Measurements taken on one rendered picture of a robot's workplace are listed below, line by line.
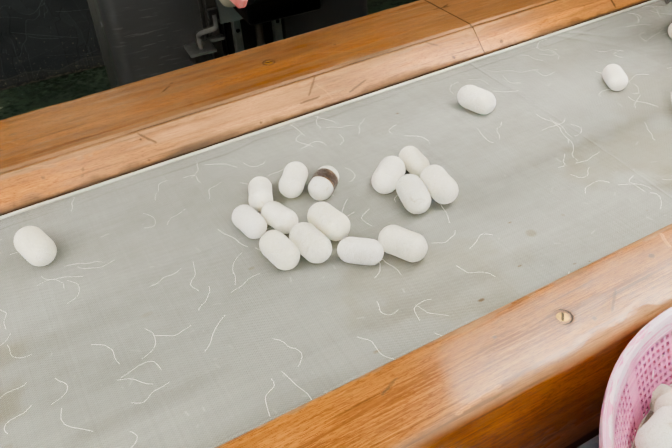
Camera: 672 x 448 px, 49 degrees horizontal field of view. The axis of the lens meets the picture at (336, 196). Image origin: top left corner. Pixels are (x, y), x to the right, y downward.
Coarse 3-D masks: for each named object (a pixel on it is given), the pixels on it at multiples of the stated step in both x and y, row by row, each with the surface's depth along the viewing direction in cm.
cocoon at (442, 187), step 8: (424, 168) 56; (432, 168) 56; (440, 168) 56; (424, 176) 56; (432, 176) 55; (440, 176) 55; (448, 176) 55; (424, 184) 56; (432, 184) 55; (440, 184) 54; (448, 184) 54; (456, 184) 55; (432, 192) 55; (440, 192) 54; (448, 192) 54; (456, 192) 54; (440, 200) 54; (448, 200) 54
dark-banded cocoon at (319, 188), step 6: (330, 168) 57; (336, 174) 57; (312, 180) 56; (318, 180) 56; (324, 180) 56; (312, 186) 56; (318, 186) 55; (324, 186) 56; (330, 186) 56; (312, 192) 56; (318, 192) 56; (324, 192) 56; (330, 192) 56; (318, 198) 56; (324, 198) 56
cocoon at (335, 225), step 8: (312, 208) 53; (320, 208) 53; (328, 208) 52; (312, 216) 53; (320, 216) 52; (328, 216) 52; (336, 216) 52; (344, 216) 52; (312, 224) 53; (320, 224) 52; (328, 224) 52; (336, 224) 51; (344, 224) 52; (328, 232) 52; (336, 232) 51; (344, 232) 52; (336, 240) 52
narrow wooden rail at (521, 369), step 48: (576, 288) 44; (624, 288) 44; (480, 336) 41; (528, 336) 41; (576, 336) 41; (624, 336) 41; (384, 384) 39; (432, 384) 39; (480, 384) 39; (528, 384) 39; (576, 384) 41; (288, 432) 37; (336, 432) 37; (384, 432) 37; (432, 432) 37; (480, 432) 38; (528, 432) 41; (576, 432) 44
